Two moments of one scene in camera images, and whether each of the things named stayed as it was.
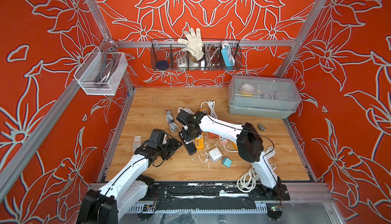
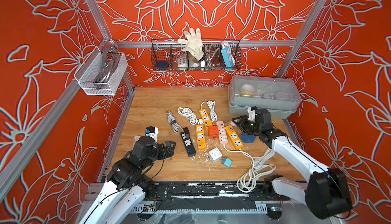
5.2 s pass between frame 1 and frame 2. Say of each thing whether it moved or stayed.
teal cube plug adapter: stayed
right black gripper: moved
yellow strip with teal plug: stayed
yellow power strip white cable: stayed
